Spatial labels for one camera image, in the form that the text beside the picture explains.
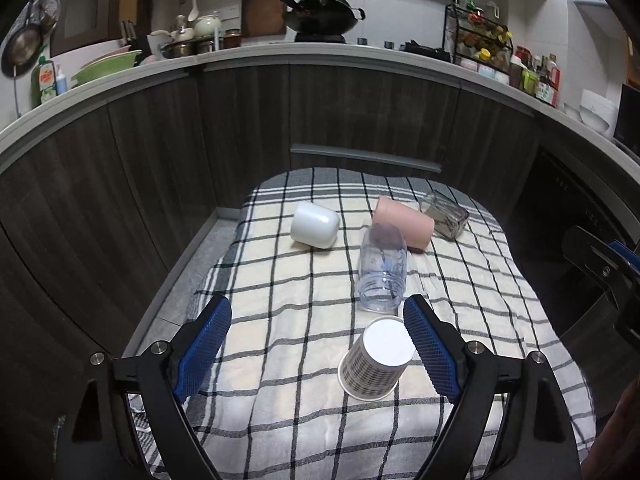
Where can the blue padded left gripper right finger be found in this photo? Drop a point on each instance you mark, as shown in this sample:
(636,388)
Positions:
(535,439)

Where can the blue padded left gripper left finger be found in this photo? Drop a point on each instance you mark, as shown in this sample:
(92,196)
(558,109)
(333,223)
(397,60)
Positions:
(99,439)

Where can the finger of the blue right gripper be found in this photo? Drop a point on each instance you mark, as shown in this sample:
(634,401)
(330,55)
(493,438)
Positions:
(624,252)

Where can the patterned white paper cup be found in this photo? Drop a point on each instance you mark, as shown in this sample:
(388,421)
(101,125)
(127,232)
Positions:
(371,368)

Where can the grey square glass cup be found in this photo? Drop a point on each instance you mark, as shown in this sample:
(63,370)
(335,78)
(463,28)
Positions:
(449,218)

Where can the pink plastic cup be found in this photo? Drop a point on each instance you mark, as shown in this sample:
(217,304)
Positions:
(416,227)

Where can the clear plastic bottle cup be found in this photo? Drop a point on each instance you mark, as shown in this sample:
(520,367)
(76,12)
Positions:
(382,270)

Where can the person's hand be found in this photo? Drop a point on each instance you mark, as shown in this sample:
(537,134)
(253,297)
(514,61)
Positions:
(608,450)

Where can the red label sauce bottle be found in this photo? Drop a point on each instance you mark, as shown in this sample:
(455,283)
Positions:
(548,85)

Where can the black white checkered tablecloth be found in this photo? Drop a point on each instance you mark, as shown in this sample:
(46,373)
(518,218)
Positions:
(271,407)

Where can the green dish soap bottle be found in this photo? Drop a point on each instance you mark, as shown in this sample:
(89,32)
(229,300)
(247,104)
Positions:
(43,82)

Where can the black wok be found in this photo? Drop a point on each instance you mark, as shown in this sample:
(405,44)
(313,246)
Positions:
(322,17)

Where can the green plastic basin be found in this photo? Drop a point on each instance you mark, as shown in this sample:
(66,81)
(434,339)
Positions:
(110,64)

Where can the hanging steel frying pan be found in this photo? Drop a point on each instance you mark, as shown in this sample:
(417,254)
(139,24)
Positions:
(22,49)

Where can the wooden cutting board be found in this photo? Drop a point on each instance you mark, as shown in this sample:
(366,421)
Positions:
(262,18)

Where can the white ceramic teapot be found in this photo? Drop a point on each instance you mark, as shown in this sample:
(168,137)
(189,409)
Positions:
(207,25)

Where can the grey drawer handle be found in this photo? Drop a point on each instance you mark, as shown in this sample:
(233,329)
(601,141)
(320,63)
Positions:
(365,156)

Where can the black wire spice rack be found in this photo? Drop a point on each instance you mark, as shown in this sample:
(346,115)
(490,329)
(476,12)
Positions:
(468,35)

